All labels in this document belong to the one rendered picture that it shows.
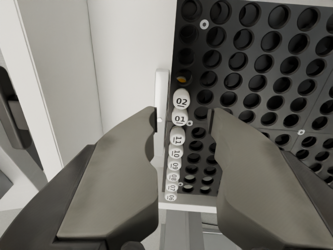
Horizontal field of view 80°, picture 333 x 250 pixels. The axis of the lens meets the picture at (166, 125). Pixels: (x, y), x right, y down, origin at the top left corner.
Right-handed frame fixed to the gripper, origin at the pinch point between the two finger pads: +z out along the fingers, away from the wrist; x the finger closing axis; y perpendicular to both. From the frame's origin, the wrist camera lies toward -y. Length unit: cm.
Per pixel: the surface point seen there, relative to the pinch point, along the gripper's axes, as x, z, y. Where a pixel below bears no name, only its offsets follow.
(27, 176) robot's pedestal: -30.5, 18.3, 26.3
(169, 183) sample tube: -0.7, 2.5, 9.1
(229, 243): 52, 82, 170
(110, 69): -7.3, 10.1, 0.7
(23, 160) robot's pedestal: -31.3, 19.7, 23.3
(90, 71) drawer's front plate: -8.9, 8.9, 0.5
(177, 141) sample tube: -0.2, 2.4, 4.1
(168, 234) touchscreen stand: -1, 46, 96
